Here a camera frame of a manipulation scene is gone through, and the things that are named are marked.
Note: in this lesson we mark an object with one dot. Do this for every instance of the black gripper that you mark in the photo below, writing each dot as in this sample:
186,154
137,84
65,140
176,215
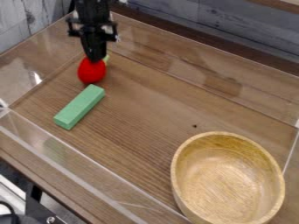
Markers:
104,31

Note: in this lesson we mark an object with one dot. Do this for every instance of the red plush strawberry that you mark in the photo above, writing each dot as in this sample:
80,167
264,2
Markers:
92,71

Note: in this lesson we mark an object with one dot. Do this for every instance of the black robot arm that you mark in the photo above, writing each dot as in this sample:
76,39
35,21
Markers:
92,11

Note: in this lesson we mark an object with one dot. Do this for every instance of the green rectangular block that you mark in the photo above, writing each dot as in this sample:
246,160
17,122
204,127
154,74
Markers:
79,106

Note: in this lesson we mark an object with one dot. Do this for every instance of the wooden oval bowl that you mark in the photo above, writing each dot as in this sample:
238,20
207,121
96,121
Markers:
227,181

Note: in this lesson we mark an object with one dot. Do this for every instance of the clear acrylic enclosure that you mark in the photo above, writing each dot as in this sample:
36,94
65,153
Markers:
171,89

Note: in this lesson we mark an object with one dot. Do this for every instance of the black metal bracket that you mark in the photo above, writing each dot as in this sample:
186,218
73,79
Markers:
36,211

